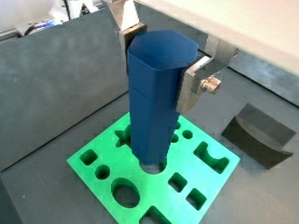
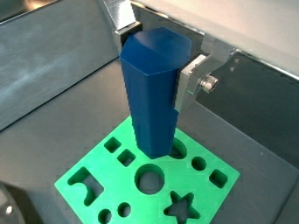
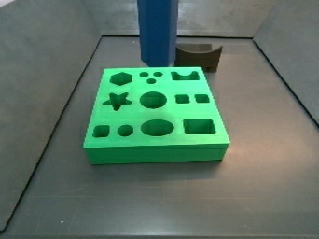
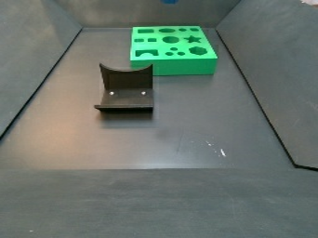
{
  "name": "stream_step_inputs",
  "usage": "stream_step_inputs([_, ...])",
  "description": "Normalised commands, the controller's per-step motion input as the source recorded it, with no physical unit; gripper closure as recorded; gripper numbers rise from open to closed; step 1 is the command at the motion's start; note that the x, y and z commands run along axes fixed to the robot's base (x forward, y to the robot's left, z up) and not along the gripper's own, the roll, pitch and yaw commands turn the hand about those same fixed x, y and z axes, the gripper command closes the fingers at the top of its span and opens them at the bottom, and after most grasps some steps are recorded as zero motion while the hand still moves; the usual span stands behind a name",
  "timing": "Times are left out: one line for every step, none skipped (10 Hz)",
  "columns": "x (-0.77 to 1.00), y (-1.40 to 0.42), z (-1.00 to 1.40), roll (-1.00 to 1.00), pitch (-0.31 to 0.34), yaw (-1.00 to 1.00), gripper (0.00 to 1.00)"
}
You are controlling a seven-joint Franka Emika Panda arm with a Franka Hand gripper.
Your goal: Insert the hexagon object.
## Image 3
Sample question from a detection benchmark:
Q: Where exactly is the blue hexagon prism peg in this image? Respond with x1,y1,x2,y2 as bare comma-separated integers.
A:
138,0,179,67

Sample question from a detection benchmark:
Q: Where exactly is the green shape sorter block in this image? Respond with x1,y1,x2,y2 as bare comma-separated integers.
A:
85,67,231,164

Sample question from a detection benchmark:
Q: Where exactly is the dark curved cradle stand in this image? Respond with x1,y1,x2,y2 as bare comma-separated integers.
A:
175,44,223,73

